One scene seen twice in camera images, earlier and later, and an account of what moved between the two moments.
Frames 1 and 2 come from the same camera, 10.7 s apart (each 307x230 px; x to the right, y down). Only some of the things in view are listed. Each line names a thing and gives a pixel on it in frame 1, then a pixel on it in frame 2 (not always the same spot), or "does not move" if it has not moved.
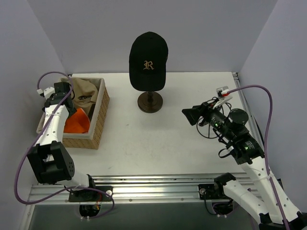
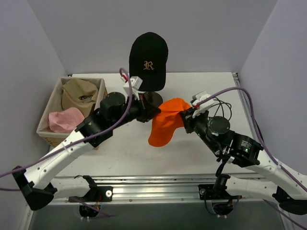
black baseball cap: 147,62 does not move
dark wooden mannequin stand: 150,102 does not move
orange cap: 78,122 -> 165,122
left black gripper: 69,108 -> 146,111
